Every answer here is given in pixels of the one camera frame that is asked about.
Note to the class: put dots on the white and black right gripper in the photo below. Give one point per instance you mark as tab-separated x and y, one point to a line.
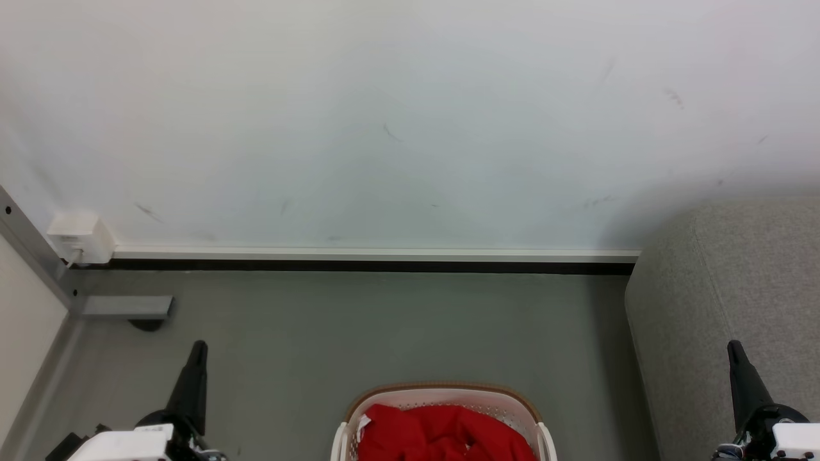
794	442

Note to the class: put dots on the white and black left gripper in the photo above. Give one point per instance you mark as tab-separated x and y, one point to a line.
138	445

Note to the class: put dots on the red cloth garment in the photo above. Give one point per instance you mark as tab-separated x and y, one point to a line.
442	435

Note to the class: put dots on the grey fabric sofa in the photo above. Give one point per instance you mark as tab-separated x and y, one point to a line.
705	307

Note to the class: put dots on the white partition panel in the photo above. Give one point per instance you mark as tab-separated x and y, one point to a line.
25	320

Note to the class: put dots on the white and black baseboard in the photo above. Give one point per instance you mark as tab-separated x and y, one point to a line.
371	259

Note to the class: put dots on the white laundry basket brown rim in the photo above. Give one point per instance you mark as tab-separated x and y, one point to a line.
500	402

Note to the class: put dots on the black round frame foot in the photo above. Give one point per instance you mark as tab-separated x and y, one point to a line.
147	324

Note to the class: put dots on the grey metal frame post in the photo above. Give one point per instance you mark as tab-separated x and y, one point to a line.
122	307

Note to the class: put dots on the white wall socket box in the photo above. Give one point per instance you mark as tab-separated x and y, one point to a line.
80	235

